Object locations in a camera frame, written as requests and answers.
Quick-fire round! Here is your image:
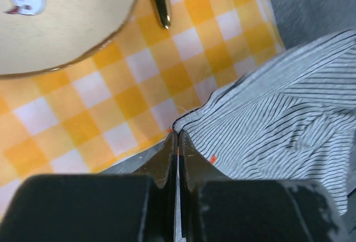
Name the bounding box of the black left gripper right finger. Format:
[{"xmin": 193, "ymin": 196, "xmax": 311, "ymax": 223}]
[{"xmin": 178, "ymin": 131, "xmax": 350, "ymax": 241}]

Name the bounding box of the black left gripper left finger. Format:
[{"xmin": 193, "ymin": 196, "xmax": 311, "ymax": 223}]
[{"xmin": 1, "ymin": 132, "xmax": 178, "ymax": 241}]

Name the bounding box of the grey striped underwear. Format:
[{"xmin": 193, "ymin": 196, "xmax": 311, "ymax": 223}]
[{"xmin": 172, "ymin": 29, "xmax": 355, "ymax": 214}]

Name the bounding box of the orange checkered tablecloth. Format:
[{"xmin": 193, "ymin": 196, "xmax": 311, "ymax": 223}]
[{"xmin": 1, "ymin": 0, "xmax": 284, "ymax": 213}]

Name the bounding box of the bird pattern ceramic plate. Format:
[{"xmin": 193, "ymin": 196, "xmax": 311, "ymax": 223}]
[{"xmin": 1, "ymin": 0, "xmax": 137, "ymax": 79}]

